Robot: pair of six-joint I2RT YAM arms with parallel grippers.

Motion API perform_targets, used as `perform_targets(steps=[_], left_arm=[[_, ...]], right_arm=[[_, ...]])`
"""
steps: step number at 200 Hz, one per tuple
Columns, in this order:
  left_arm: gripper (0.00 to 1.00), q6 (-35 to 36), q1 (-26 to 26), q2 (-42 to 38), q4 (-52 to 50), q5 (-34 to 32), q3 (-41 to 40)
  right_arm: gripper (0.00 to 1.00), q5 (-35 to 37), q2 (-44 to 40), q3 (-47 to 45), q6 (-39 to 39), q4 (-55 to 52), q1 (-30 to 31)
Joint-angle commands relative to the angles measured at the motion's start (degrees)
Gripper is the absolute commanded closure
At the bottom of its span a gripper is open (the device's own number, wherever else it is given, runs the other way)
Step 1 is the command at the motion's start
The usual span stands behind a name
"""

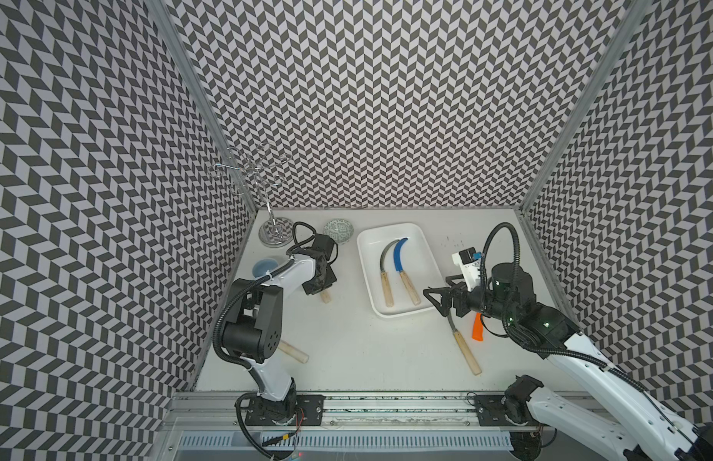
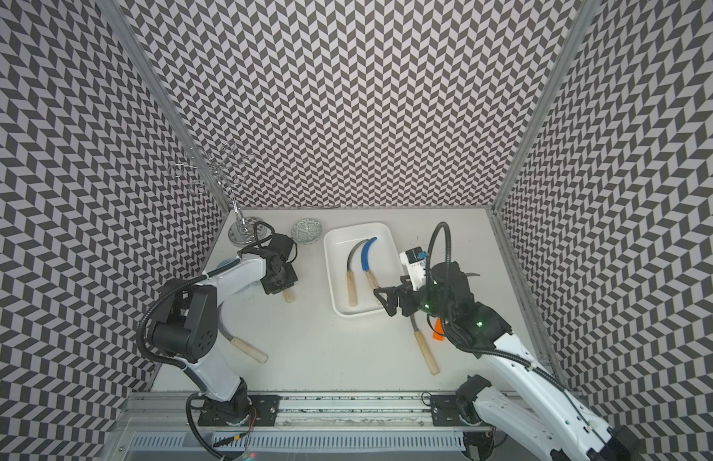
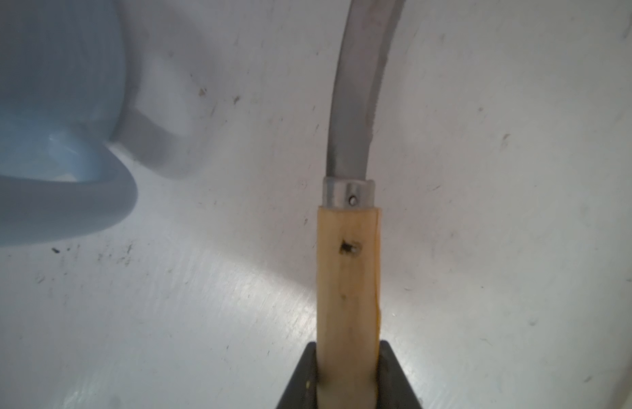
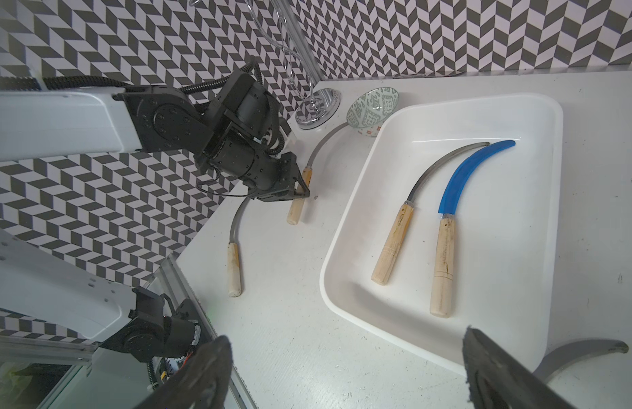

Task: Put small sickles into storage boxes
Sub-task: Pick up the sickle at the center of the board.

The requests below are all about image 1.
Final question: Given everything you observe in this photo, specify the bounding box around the light blue plastic cup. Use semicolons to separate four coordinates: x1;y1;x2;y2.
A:
252;257;279;279

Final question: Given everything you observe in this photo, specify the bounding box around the aluminium left corner post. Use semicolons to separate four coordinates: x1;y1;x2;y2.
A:
145;0;258;213

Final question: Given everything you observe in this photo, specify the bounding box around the white plastic storage box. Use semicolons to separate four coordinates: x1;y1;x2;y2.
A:
356;223;444;319

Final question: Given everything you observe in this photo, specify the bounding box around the chrome mug tree stand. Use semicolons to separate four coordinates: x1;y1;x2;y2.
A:
214;141;294;248

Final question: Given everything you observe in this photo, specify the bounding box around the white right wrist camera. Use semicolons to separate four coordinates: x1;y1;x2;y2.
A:
452;247;482;291

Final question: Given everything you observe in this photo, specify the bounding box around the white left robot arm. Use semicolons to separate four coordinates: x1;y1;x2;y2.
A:
212;221;338;426

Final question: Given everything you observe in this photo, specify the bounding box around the green patterned ceramic bowl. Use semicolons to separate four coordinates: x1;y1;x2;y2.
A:
324;218;354;245

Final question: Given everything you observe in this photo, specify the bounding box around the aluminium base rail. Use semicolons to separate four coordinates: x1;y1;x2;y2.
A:
165;390;640;433

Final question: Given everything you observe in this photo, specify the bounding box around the aluminium right corner post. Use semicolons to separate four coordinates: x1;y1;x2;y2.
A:
519;0;652;213

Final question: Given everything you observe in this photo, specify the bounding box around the orange handle small sickle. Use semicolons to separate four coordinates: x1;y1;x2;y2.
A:
472;313;484;342

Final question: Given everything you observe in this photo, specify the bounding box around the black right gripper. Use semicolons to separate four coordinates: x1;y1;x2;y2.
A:
424;273;517;323

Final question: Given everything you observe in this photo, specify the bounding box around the aluminium corner post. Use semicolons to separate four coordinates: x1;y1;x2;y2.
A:
519;0;652;213
145;0;258;213

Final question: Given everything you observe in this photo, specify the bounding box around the blue blade wooden handle sickle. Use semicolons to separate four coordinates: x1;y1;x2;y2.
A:
393;237;421;305

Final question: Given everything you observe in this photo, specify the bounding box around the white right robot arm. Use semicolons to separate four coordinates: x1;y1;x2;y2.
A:
423;222;713;460

